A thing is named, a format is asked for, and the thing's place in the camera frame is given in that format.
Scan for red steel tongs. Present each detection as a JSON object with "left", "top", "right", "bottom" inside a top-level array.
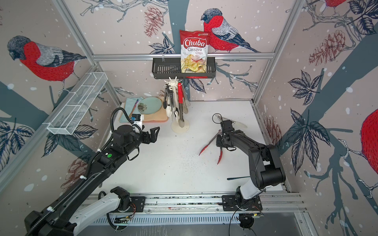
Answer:
[{"left": 198, "top": 129, "right": 224, "bottom": 165}]

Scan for thin red handled tongs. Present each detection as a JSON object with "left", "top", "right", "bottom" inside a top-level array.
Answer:
[{"left": 178, "top": 83, "right": 185, "bottom": 128}]

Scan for all steel slotted tongs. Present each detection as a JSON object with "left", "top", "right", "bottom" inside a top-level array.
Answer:
[{"left": 182, "top": 85, "right": 189, "bottom": 114}]

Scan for black steel tongs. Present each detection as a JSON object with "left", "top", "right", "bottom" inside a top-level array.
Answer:
[{"left": 163, "top": 84, "right": 170, "bottom": 110}]

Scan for white small tongs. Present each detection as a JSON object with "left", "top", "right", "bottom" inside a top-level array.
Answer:
[{"left": 166, "top": 104, "right": 172, "bottom": 119}]

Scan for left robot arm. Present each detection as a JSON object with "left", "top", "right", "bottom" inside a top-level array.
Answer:
[{"left": 25, "top": 107, "right": 160, "bottom": 236}]

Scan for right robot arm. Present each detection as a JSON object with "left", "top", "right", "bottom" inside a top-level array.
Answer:
[{"left": 216, "top": 114, "right": 286, "bottom": 207}]

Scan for cream utensil rack stand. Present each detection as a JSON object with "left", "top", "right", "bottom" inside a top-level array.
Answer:
[{"left": 165, "top": 77, "right": 190, "bottom": 133}]

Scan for orange cutting board mat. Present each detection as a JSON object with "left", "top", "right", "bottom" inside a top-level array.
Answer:
[{"left": 121, "top": 102, "right": 168, "bottom": 123}]

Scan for light green plate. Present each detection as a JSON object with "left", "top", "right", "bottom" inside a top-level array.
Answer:
[{"left": 137, "top": 97, "right": 162, "bottom": 115}]

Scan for teal cloth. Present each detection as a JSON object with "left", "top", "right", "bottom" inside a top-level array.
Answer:
[{"left": 119, "top": 97, "right": 143, "bottom": 123}]

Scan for red packet under basket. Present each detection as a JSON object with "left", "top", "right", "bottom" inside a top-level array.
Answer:
[{"left": 186, "top": 76, "right": 208, "bottom": 79}]

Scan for Chuba cassava chips bag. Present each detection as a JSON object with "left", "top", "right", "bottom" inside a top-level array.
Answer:
[{"left": 180, "top": 30, "right": 210, "bottom": 73}]

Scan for pink handled utensil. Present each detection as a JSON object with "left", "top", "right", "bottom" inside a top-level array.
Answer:
[{"left": 129, "top": 99, "right": 139, "bottom": 119}]

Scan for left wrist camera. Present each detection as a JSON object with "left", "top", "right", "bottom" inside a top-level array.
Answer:
[{"left": 131, "top": 114, "right": 144, "bottom": 129}]

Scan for iridescent spoon dark handle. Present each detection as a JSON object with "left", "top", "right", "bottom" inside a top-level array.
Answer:
[{"left": 227, "top": 176, "right": 250, "bottom": 181}]

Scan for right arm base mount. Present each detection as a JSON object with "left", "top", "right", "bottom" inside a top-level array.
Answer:
[{"left": 218, "top": 195, "right": 263, "bottom": 211}]

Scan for white wire mesh shelf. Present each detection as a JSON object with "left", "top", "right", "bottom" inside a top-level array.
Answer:
[{"left": 47, "top": 72, "right": 108, "bottom": 135}]

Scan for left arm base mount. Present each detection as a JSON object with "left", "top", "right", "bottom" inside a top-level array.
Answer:
[{"left": 112, "top": 196, "right": 146, "bottom": 214}]

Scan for dark wall basket shelf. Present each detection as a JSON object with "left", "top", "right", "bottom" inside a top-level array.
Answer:
[{"left": 152, "top": 57, "right": 216, "bottom": 79}]

